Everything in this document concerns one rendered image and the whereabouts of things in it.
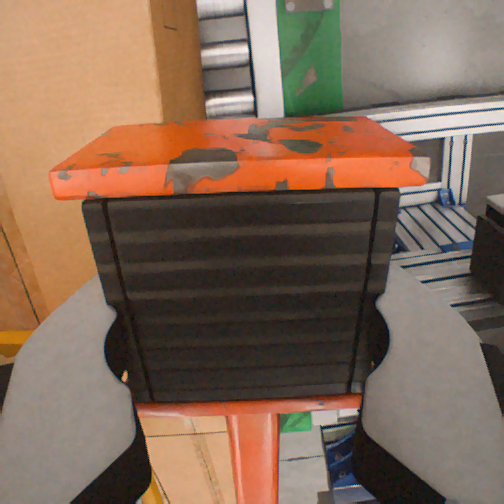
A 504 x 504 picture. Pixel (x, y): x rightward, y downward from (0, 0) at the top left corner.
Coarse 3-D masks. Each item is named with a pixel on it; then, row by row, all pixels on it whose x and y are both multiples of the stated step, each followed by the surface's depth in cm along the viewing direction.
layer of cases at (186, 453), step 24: (144, 432) 121; (168, 432) 121; (192, 432) 121; (216, 432) 122; (168, 456) 128; (192, 456) 128; (216, 456) 128; (168, 480) 135; (192, 480) 136; (216, 480) 136
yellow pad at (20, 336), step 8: (0, 336) 29; (8, 336) 29; (16, 336) 29; (24, 336) 29; (0, 344) 28; (8, 344) 28; (16, 344) 28; (0, 352) 28; (8, 352) 28; (16, 352) 28; (152, 472) 40; (152, 480) 39; (152, 488) 39; (144, 496) 39; (152, 496) 40; (160, 496) 42
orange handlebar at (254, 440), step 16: (240, 416) 14; (256, 416) 14; (272, 416) 14; (240, 432) 15; (256, 432) 15; (272, 432) 15; (240, 448) 15; (256, 448) 15; (272, 448) 15; (240, 464) 16; (256, 464) 16; (272, 464) 16; (240, 480) 17; (256, 480) 17; (272, 480) 17; (240, 496) 17; (256, 496) 17; (272, 496) 18
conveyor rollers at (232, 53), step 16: (208, 0) 63; (224, 0) 63; (240, 0) 63; (208, 16) 65; (224, 16) 66; (208, 48) 67; (224, 48) 67; (240, 48) 67; (208, 64) 69; (224, 64) 69; (240, 64) 69; (208, 96) 72; (224, 96) 72; (240, 96) 72; (208, 112) 73; (224, 112) 73; (240, 112) 74
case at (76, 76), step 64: (0, 0) 29; (64, 0) 30; (128, 0) 30; (192, 0) 58; (0, 64) 32; (64, 64) 32; (128, 64) 33; (192, 64) 56; (0, 128) 35; (64, 128) 35; (0, 192) 38; (0, 256) 42; (64, 256) 42; (0, 320) 46
